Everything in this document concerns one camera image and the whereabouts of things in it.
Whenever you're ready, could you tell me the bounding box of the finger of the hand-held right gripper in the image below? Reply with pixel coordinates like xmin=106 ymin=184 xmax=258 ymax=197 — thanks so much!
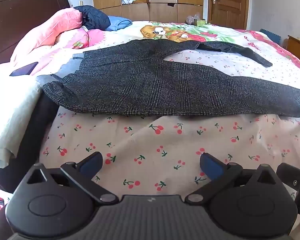
xmin=276 ymin=162 xmax=300 ymax=217

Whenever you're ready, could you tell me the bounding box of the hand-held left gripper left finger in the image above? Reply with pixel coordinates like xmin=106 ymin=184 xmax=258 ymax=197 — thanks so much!
xmin=21 ymin=152 xmax=119 ymax=204

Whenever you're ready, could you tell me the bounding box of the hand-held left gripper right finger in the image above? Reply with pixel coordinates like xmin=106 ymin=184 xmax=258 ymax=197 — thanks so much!
xmin=185 ymin=152 xmax=283 ymax=204

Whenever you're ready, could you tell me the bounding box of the dark grey tweed jacket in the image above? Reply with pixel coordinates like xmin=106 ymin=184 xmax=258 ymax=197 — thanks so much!
xmin=36 ymin=39 xmax=300 ymax=118

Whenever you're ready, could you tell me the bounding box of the cherry print bedsheet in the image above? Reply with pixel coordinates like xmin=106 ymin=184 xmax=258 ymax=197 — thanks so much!
xmin=39 ymin=20 xmax=300 ymax=240

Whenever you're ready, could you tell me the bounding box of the black cloth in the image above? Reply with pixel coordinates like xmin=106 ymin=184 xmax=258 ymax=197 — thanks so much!
xmin=0 ymin=94 xmax=60 ymax=193

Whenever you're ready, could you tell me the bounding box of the white cloth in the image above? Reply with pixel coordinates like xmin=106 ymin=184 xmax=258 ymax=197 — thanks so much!
xmin=0 ymin=64 xmax=44 ymax=169

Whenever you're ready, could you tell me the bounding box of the dark purple smartphone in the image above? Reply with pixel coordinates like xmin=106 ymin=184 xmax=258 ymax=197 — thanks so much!
xmin=9 ymin=62 xmax=39 ymax=77

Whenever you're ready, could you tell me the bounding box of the wooden nightstand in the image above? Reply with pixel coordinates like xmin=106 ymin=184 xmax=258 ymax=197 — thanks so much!
xmin=286 ymin=35 xmax=300 ymax=68

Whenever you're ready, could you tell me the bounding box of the pink quilt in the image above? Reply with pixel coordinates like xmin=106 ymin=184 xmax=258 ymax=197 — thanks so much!
xmin=10 ymin=7 xmax=105 ymax=63

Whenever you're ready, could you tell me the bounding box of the blue ridged mat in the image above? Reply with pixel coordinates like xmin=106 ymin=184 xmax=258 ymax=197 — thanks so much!
xmin=260 ymin=29 xmax=282 ymax=43

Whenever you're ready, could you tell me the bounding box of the blue folded cloth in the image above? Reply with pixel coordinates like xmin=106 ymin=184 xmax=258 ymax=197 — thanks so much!
xmin=106 ymin=16 xmax=133 ymax=32

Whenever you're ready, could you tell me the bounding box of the green crumpled item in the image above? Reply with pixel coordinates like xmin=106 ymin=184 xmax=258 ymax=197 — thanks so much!
xmin=194 ymin=18 xmax=211 ymax=27

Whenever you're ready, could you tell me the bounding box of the navy quilted jacket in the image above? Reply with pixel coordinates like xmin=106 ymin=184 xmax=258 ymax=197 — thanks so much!
xmin=74 ymin=5 xmax=112 ymax=30

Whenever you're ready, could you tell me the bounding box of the clear plastic bag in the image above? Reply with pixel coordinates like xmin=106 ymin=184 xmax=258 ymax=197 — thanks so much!
xmin=186 ymin=13 xmax=202 ymax=25

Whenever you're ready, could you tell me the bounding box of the dark wooden headboard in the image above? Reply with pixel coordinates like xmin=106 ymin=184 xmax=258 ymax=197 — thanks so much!
xmin=0 ymin=0 xmax=70 ymax=67

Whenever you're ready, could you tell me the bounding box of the wooden door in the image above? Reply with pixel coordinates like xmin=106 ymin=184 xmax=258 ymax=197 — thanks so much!
xmin=207 ymin=0 xmax=250 ymax=30

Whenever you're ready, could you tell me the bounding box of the wooden wardrobe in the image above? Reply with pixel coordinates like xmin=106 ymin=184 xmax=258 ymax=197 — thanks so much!
xmin=91 ymin=0 xmax=204 ymax=22

